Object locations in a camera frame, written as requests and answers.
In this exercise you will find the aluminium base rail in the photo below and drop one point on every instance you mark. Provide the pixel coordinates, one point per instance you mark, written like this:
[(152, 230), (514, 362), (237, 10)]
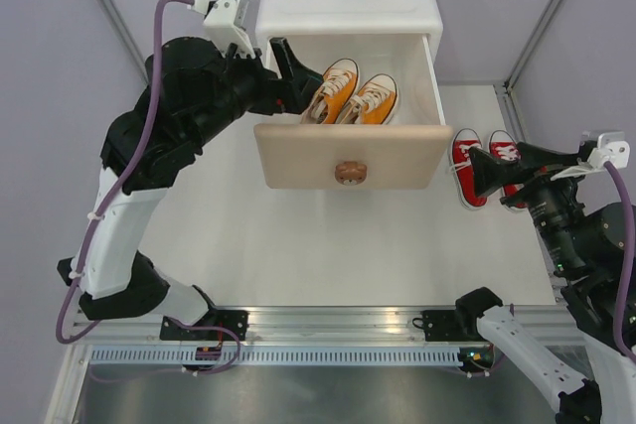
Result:
[(338, 326)]

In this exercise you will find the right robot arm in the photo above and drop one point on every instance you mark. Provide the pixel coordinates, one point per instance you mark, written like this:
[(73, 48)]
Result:
[(582, 211)]

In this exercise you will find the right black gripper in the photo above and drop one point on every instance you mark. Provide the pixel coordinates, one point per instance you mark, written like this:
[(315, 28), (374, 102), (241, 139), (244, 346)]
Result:
[(490, 172)]

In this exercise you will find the red sneaker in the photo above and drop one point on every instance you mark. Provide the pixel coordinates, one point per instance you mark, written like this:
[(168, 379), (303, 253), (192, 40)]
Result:
[(461, 168), (502, 145)]

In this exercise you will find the red sneaker left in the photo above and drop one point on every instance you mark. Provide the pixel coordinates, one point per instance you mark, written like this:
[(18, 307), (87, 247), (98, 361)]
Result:
[(461, 168)]

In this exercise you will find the orange sneaker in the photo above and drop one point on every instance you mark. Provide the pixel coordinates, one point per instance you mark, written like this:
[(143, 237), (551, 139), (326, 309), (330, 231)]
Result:
[(375, 103), (340, 81)]

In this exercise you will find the beige top drawer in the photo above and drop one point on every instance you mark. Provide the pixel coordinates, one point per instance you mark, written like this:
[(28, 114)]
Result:
[(400, 155)]

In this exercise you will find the right aluminium frame post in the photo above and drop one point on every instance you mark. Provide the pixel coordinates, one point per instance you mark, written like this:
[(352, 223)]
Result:
[(505, 89)]

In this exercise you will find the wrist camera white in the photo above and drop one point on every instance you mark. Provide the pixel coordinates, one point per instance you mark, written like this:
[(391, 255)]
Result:
[(598, 147), (223, 24)]

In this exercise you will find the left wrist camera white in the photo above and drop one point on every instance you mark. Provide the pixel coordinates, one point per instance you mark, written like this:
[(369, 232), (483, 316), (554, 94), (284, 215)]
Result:
[(223, 24)]

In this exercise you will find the left aluminium frame post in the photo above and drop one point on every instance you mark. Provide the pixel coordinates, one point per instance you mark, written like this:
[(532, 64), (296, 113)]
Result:
[(122, 32)]

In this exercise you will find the white slotted cable duct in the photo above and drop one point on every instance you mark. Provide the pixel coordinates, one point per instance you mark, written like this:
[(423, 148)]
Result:
[(262, 355)]

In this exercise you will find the aluminium frame post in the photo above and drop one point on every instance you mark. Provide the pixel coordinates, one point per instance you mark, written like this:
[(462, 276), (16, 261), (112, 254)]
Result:
[(122, 32), (505, 89)]

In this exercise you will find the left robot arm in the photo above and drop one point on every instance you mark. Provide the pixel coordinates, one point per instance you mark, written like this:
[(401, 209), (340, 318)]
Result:
[(196, 92)]

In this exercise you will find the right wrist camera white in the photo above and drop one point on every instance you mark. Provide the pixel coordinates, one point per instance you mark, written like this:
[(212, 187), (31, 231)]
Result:
[(598, 147)]

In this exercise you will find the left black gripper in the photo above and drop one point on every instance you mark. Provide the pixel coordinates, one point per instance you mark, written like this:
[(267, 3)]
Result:
[(274, 89)]

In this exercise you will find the brown bear knob top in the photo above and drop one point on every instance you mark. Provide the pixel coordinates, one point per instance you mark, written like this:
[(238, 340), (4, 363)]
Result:
[(351, 173)]

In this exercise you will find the red sneaker right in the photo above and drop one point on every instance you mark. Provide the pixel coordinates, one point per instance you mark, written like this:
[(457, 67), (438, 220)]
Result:
[(502, 145)]

